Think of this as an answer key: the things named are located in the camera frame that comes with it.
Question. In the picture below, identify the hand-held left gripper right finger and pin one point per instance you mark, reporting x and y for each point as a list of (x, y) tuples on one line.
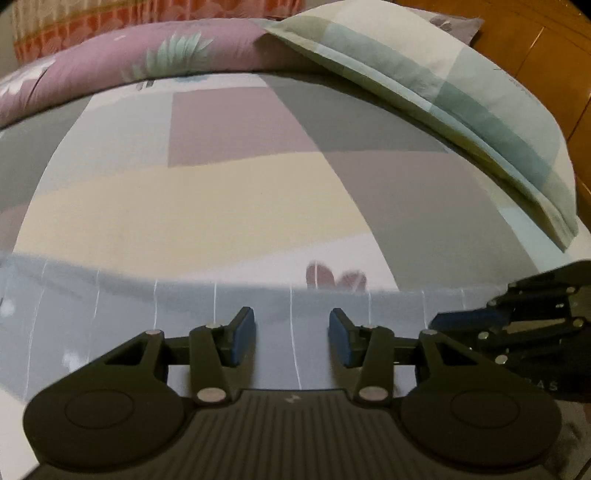
[(339, 339)]

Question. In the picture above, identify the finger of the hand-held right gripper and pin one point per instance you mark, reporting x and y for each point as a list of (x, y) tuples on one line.
[(471, 323), (549, 290)]

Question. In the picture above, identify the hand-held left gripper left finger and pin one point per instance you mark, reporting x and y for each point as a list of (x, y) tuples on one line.
[(244, 337)]

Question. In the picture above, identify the grey striped pajama shorts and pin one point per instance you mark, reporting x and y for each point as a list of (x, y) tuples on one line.
[(115, 314)]

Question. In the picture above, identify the patchwork bed sheet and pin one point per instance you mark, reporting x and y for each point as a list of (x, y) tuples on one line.
[(207, 184)]

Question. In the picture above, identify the checked pillow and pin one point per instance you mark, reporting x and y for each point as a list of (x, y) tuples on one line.
[(438, 92)]

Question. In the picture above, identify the purple floral pillow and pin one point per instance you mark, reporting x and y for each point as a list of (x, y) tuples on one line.
[(455, 25)]

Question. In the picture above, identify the purple floral quilt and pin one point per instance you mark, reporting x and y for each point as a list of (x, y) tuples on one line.
[(115, 60)]

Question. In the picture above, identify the patterned orange curtain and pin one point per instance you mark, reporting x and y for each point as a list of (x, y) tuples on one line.
[(92, 23)]

